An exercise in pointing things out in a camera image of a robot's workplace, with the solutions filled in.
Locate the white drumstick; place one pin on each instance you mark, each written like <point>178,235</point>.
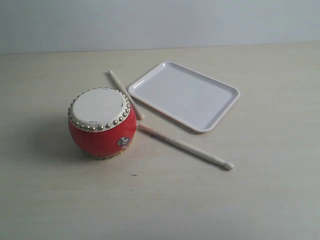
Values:
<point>187,147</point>
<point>121,87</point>

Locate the red small drum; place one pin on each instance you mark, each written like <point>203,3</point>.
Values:
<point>102,122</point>

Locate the white plastic tray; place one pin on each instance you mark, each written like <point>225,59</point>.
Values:
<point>186,96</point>

